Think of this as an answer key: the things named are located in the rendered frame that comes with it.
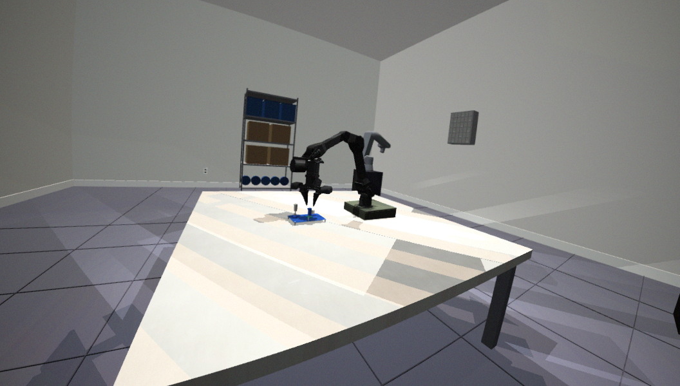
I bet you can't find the blue circuit board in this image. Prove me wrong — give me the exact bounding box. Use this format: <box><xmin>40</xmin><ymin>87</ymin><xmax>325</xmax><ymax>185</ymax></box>
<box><xmin>287</xmin><ymin>204</ymin><xmax>326</xmax><ymax>225</ymax></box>

